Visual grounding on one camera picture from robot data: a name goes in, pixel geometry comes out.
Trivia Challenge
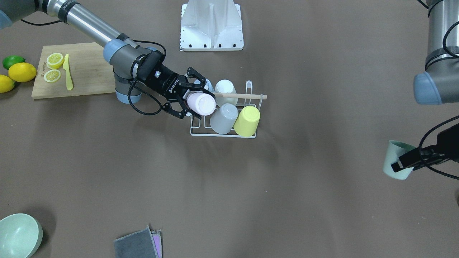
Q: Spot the mint green cup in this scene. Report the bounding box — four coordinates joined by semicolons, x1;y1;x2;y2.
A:
383;140;415;180

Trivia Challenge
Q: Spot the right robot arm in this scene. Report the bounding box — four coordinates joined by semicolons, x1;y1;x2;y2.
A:
1;0;216;119

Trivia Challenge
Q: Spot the green lime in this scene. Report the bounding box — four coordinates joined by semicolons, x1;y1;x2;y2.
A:
2;54;25;70

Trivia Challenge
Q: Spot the white cup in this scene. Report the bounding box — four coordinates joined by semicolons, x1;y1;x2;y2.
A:
215;80;238;107

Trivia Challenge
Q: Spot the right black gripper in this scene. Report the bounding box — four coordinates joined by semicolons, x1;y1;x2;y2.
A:
137;51;207;119

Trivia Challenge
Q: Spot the bamboo cutting board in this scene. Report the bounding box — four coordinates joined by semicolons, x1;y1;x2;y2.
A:
32;43;115;99

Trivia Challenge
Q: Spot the grey cloth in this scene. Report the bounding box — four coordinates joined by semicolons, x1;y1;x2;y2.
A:
113;227;156;258

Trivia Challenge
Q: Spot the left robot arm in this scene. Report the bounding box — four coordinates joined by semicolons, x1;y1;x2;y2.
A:
383;0;459;180

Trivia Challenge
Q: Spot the grey cup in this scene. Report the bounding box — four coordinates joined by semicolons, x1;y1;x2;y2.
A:
210;103;239;134

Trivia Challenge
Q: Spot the white wire cup holder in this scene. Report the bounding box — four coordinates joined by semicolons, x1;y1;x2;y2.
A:
190;80;267;139

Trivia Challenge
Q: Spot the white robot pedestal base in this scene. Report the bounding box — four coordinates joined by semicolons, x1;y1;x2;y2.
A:
179;0;244;51

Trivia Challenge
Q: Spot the purple cloth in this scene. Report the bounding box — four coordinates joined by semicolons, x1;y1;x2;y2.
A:
151;231;163;258

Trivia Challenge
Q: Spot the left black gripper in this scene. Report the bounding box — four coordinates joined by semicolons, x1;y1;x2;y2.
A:
391;124;459;173

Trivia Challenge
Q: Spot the mint green bowl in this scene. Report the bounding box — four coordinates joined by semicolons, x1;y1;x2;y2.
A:
0;213;43;258

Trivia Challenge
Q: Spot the yellow plastic knife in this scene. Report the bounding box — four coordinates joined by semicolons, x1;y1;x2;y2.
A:
63;53;74;90

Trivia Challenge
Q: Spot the yellow cup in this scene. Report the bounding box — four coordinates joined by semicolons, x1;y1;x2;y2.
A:
233;106;260;137

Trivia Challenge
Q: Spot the lemon half slice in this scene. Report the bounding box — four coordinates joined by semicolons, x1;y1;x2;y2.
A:
46;53;64;69
44;69;62;83

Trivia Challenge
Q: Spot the pink cup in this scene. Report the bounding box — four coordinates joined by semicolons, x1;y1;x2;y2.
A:
186;92;216;116

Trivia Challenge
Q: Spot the yellow lemon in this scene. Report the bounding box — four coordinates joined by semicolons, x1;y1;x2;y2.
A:
8;62;37;83
0;75;15;93

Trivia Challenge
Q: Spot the light blue cup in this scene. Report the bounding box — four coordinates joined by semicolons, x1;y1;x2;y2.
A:
202;79;215;93

